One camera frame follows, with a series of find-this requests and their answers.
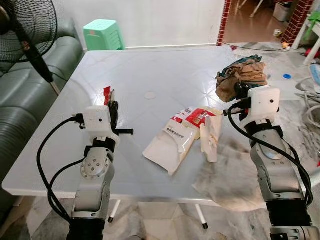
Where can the blue bottle cap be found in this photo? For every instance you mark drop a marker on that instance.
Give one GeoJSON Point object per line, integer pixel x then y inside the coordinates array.
{"type": "Point", "coordinates": [287, 77]}

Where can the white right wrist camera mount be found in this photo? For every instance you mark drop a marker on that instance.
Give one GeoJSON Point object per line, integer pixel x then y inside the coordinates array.
{"type": "Point", "coordinates": [262, 105]}

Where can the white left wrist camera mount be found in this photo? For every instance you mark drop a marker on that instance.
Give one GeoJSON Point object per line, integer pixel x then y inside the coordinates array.
{"type": "Point", "coordinates": [97, 120]}

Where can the brown paper bag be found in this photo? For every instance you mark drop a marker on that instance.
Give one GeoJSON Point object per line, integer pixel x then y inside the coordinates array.
{"type": "Point", "coordinates": [242, 75]}

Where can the grey bucket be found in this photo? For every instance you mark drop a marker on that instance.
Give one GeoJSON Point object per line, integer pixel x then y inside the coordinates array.
{"type": "Point", "coordinates": [283, 11]}

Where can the white paper bag red label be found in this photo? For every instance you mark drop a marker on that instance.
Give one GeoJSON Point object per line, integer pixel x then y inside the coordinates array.
{"type": "Point", "coordinates": [170, 145]}

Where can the white plastic chair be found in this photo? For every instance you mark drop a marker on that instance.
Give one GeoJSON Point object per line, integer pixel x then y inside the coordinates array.
{"type": "Point", "coordinates": [310, 35]}

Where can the red printed brown cardboard piece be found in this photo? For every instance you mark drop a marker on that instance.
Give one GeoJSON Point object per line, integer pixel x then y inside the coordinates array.
{"type": "Point", "coordinates": [107, 94]}

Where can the green leather sofa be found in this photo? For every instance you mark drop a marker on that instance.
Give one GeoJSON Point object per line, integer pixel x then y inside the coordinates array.
{"type": "Point", "coordinates": [20, 95]}

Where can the red brick pillar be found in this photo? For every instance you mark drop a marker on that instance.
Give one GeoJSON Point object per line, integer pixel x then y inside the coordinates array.
{"type": "Point", "coordinates": [296, 20]}

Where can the black standing fan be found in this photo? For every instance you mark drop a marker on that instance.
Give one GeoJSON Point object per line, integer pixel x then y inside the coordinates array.
{"type": "Point", "coordinates": [31, 50]}

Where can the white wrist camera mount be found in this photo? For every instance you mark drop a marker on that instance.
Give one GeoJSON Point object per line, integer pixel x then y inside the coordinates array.
{"type": "Point", "coordinates": [97, 120]}
{"type": "Point", "coordinates": [262, 105]}

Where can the white table leg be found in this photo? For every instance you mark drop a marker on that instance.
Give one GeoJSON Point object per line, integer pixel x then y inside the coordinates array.
{"type": "Point", "coordinates": [114, 211]}
{"type": "Point", "coordinates": [201, 216]}

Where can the red tiled door post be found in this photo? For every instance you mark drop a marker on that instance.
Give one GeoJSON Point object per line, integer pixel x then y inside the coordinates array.
{"type": "Point", "coordinates": [224, 22]}

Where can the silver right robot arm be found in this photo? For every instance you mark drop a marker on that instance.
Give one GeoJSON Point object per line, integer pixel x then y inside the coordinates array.
{"type": "Point", "coordinates": [275, 170]}

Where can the green plastic stool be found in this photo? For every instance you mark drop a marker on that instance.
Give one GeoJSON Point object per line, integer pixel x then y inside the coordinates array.
{"type": "Point", "coordinates": [102, 35]}

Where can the blue white package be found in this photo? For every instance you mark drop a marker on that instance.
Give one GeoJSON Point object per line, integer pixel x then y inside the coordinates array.
{"type": "Point", "coordinates": [315, 75]}

